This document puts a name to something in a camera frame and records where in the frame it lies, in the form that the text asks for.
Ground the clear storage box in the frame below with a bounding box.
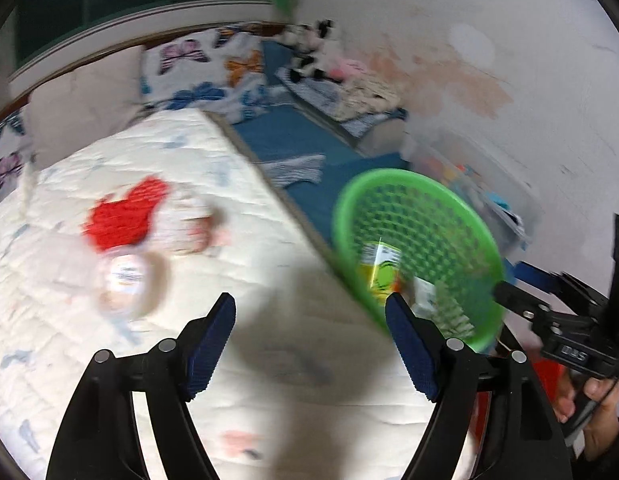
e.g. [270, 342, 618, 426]
[402, 129, 543, 261]

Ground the butterfly pillow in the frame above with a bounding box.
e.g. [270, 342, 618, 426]
[140, 22, 270, 124]
[0, 106, 34, 202]

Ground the left butterfly pillow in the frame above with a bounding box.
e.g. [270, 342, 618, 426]
[0, 106, 34, 202]

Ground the patterned beige cloth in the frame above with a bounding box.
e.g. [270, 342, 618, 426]
[333, 74, 403, 122]

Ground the right hand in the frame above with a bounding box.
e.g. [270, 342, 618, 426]
[552, 370, 619, 460]

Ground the clear bottle green label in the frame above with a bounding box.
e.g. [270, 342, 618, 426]
[359, 240, 402, 307]

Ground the blue floor mat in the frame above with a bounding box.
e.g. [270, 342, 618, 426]
[234, 40, 407, 244]

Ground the grey pillow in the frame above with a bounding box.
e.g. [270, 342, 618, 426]
[26, 46, 144, 169]

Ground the white quilted blanket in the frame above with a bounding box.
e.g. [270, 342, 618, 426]
[0, 110, 433, 479]

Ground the green plastic basket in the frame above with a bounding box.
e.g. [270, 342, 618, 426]
[332, 169, 506, 352]

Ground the black white plush cow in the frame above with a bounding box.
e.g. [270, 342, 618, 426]
[279, 20, 345, 84]

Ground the pink plush toy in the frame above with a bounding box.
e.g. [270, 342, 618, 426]
[331, 58, 368, 81]

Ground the round clear lidded cup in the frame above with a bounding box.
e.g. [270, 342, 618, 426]
[92, 246, 169, 322]

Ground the right butterfly pillow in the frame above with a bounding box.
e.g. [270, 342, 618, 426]
[140, 22, 270, 124]

